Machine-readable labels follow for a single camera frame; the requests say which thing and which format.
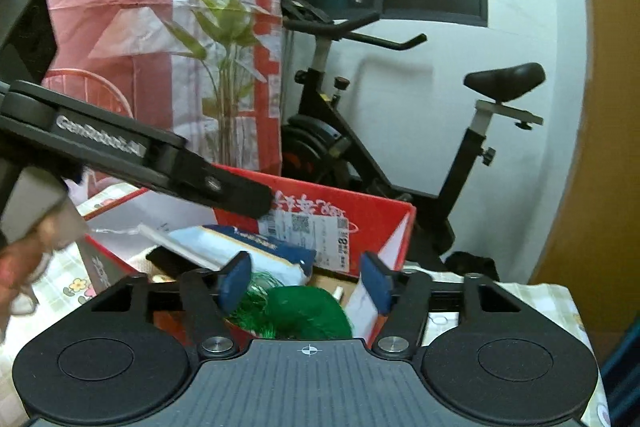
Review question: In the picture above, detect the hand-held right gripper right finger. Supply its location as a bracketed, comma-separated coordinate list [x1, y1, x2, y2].
[361, 250, 528, 359]

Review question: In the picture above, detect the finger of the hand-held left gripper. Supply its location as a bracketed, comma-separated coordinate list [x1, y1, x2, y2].
[172, 148, 275, 221]

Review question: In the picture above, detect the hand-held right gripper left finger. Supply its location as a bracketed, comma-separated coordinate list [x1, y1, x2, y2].
[85, 251, 252, 359]

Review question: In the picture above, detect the red strawberry print cardboard box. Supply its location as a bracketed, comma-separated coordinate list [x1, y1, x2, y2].
[75, 164, 418, 344]

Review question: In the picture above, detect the person's left hand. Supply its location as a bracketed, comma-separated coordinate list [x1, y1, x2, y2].
[0, 227, 57, 338]

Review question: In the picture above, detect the blue and white packet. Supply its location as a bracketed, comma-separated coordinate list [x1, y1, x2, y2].
[167, 224, 317, 286]

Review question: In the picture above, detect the green mesh net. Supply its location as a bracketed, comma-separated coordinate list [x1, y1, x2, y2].
[227, 273, 354, 341]

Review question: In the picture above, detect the black cloth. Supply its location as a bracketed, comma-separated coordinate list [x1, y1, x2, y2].
[145, 247, 202, 281]

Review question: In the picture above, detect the white wrapped stick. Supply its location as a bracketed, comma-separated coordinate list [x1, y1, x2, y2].
[137, 224, 227, 271]

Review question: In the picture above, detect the black bundle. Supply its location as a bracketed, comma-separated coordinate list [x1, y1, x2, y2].
[444, 251, 501, 281]

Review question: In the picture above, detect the black exercise bike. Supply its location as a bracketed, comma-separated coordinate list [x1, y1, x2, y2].
[280, 0, 547, 269]

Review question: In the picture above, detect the green checked floral sheet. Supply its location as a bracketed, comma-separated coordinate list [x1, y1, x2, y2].
[0, 187, 612, 427]

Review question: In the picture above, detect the wooden door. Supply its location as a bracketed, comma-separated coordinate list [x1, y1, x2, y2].
[529, 0, 640, 360]

